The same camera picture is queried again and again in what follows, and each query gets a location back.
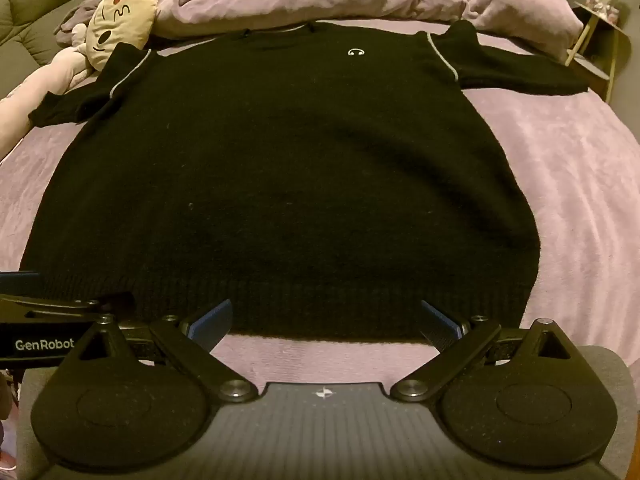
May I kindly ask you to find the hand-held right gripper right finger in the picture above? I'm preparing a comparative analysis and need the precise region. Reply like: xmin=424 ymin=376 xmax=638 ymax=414
xmin=390 ymin=300 xmax=576 ymax=404

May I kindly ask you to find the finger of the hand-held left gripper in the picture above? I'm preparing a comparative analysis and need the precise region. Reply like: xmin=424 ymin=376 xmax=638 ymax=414
xmin=0 ymin=291 xmax=137 ymax=322

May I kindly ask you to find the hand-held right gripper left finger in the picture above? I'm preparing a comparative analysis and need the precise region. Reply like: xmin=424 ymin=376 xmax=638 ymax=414
xmin=77 ymin=300 xmax=258 ymax=404

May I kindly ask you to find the black knit sweater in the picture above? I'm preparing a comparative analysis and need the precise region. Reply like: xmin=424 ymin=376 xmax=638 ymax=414
xmin=19 ymin=19 xmax=590 ymax=345

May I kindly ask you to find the cream cartoon plush pillow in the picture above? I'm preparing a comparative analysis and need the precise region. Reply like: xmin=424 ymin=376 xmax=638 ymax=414
xmin=0 ymin=24 xmax=103 ymax=161

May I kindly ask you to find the green sofa cushion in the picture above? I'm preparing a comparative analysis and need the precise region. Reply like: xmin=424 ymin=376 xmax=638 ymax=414
xmin=0 ymin=0 xmax=126 ymax=68

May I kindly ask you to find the cream cat face plush pillow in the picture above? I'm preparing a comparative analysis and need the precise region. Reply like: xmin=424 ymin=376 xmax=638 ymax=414
xmin=84 ymin=0 xmax=159 ymax=72

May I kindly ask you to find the small wooden side table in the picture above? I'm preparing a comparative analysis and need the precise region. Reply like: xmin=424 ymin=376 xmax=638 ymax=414
xmin=565 ymin=2 xmax=632 ymax=103

